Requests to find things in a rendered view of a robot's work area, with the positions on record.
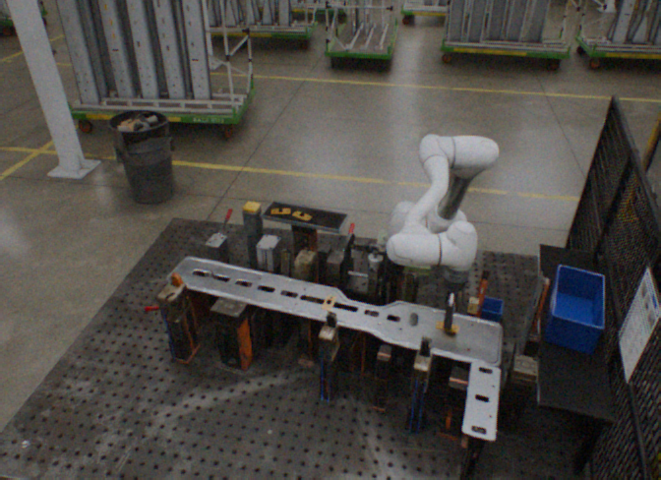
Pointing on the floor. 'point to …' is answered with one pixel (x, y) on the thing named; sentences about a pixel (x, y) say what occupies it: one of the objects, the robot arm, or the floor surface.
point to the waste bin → (145, 153)
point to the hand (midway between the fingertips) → (449, 319)
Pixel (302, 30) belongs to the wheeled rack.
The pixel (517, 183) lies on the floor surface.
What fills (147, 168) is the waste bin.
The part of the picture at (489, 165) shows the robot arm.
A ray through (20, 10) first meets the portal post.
